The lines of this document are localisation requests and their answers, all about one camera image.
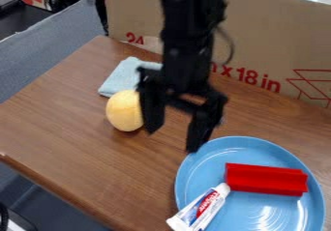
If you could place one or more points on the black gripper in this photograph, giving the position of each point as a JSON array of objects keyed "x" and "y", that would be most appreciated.
[{"x": 186, "y": 92}]

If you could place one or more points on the white toothpaste tube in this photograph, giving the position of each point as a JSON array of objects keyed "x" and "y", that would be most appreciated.
[{"x": 199, "y": 211}]

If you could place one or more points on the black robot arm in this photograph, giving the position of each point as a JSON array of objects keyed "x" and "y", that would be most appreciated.
[{"x": 187, "y": 34}]

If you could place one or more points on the light blue folded cloth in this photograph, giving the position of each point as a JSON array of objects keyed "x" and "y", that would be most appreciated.
[{"x": 123, "y": 78}]

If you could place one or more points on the yellow lemon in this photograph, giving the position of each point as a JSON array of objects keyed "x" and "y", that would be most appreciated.
[{"x": 123, "y": 111}]

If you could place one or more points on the cardboard box with red print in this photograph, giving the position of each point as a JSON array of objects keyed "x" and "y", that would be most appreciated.
[{"x": 280, "y": 51}]

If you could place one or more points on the red plastic block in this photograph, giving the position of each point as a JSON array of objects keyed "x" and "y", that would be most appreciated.
[{"x": 265, "y": 179}]

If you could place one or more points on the grey fabric partition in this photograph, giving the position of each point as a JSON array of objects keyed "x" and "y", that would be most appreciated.
[{"x": 32, "y": 51}]

